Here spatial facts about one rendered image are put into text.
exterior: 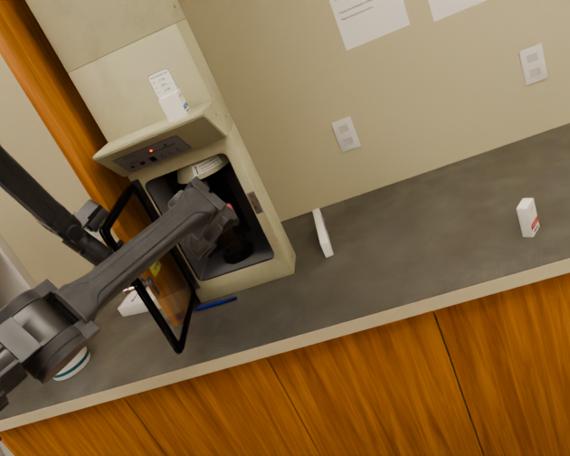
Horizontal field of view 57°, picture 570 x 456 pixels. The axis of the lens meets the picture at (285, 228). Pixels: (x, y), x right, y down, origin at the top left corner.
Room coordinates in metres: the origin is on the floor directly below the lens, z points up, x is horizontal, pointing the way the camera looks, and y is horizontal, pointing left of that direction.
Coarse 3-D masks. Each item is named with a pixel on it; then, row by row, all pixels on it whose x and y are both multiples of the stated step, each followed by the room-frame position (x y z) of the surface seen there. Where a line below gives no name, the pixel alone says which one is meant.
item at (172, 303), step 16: (112, 208) 1.28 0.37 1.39; (128, 208) 1.35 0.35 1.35; (128, 224) 1.30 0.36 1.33; (144, 224) 1.38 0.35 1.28; (128, 240) 1.26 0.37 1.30; (144, 272) 1.23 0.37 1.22; (160, 272) 1.31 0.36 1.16; (176, 272) 1.41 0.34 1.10; (160, 288) 1.27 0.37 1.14; (176, 288) 1.35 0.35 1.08; (160, 304) 1.22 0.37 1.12; (176, 304) 1.30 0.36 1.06; (176, 320) 1.25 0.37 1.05; (176, 336) 1.20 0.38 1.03; (176, 352) 1.16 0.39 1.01
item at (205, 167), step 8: (208, 160) 1.46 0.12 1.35; (216, 160) 1.47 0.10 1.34; (224, 160) 1.48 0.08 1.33; (184, 168) 1.48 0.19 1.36; (192, 168) 1.46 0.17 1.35; (200, 168) 1.45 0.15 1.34; (208, 168) 1.45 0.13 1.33; (216, 168) 1.45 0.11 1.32; (184, 176) 1.48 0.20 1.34; (192, 176) 1.46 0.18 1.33; (200, 176) 1.45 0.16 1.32
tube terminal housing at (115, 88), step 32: (160, 32) 1.41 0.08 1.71; (192, 32) 1.50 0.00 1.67; (96, 64) 1.46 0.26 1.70; (128, 64) 1.44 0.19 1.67; (160, 64) 1.42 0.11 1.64; (192, 64) 1.40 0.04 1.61; (96, 96) 1.47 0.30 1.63; (128, 96) 1.45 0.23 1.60; (192, 96) 1.41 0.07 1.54; (128, 128) 1.46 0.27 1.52; (192, 160) 1.43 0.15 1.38; (256, 192) 1.40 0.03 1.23; (288, 256) 1.42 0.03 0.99; (224, 288) 1.46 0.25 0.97
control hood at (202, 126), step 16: (192, 112) 1.34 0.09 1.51; (208, 112) 1.32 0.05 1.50; (144, 128) 1.43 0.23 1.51; (160, 128) 1.32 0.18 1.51; (176, 128) 1.31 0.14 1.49; (192, 128) 1.32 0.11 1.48; (208, 128) 1.33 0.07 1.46; (224, 128) 1.39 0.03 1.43; (112, 144) 1.41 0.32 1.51; (128, 144) 1.34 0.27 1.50; (144, 144) 1.35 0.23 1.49; (192, 144) 1.38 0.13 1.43; (96, 160) 1.37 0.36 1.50
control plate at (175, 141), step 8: (176, 136) 1.34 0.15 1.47; (160, 144) 1.35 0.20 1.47; (168, 144) 1.36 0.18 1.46; (176, 144) 1.36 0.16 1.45; (184, 144) 1.37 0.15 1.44; (136, 152) 1.37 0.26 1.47; (144, 152) 1.37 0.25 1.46; (152, 152) 1.38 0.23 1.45; (160, 152) 1.38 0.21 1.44; (176, 152) 1.39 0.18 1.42; (112, 160) 1.38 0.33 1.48; (120, 160) 1.39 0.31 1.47; (128, 160) 1.39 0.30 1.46; (136, 160) 1.40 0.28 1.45; (144, 160) 1.40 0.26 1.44; (160, 160) 1.41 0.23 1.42; (128, 168) 1.42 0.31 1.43; (136, 168) 1.43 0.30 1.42
